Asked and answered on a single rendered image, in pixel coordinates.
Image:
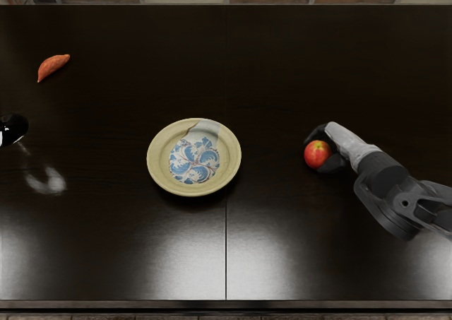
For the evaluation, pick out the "cream plate with blue pattern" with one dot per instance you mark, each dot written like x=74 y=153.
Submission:
x=194 y=157

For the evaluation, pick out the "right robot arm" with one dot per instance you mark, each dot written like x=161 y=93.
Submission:
x=392 y=185

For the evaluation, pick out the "clear wine glass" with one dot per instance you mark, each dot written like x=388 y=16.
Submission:
x=12 y=127

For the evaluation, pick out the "orange sweet potato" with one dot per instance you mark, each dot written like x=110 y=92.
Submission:
x=52 y=66

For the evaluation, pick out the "red apple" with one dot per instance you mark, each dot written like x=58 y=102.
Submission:
x=316 y=154

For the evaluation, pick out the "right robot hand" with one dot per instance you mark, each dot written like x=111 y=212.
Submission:
x=344 y=141

